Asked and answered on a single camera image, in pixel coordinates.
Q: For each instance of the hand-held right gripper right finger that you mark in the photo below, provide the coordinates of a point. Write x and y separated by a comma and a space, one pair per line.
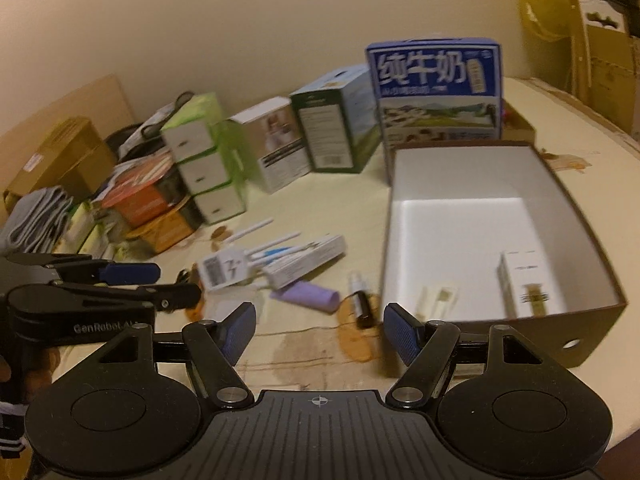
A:
402, 335

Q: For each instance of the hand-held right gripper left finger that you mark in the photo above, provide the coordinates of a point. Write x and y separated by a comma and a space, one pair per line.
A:
241, 332

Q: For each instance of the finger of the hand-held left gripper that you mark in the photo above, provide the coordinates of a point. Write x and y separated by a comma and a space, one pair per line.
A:
170, 294
130, 272

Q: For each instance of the dark brown small bottle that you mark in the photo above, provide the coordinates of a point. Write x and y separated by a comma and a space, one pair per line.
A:
363, 310

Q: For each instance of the white router with antennas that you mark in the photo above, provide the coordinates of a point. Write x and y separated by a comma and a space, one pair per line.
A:
225, 266

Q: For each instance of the small white spray bottle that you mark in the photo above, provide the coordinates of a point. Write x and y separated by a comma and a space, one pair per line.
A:
355, 281

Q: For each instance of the purple tube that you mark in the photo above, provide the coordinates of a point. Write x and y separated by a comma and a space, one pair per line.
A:
306, 295

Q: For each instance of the white medicine box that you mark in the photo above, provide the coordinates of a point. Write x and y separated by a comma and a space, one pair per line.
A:
305, 259

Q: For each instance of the white tall small box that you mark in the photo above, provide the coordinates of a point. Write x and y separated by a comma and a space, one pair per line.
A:
526, 285

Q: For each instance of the brown cardboard box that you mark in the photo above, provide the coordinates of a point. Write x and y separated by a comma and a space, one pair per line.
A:
500, 240
55, 157

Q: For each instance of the person's left hand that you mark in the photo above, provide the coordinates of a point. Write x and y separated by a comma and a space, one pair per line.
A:
42, 364

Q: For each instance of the orange and black box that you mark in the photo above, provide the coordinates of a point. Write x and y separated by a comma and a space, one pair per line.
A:
162, 230

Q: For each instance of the pale snack packets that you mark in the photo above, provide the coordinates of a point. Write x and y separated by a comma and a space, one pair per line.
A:
87, 230

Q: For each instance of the red orange box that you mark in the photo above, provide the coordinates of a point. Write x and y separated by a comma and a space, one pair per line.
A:
140, 195

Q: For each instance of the grey striped cloth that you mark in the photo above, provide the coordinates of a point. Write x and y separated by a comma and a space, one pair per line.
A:
35, 220

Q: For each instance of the green wrapped white box pack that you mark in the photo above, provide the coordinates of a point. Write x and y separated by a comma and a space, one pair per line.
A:
205, 160

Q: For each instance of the black pot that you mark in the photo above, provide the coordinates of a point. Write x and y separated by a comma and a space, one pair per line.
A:
132, 135

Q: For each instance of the flat cardboard sheet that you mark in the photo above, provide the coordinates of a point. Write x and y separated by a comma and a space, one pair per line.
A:
75, 105

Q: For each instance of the white box with photo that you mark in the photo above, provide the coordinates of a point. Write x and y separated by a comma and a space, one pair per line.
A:
270, 147

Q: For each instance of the green and white box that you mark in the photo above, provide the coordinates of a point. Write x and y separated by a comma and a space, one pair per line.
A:
340, 120

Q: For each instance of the small brown tray box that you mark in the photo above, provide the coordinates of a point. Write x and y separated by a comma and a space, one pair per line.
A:
520, 120

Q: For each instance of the blue milk carton box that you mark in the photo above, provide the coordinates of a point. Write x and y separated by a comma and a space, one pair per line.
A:
435, 90

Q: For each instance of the large open cardboard carton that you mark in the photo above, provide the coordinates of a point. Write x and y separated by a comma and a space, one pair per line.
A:
607, 70

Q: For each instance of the yellow plastic bag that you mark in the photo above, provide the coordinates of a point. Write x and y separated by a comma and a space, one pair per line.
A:
550, 0

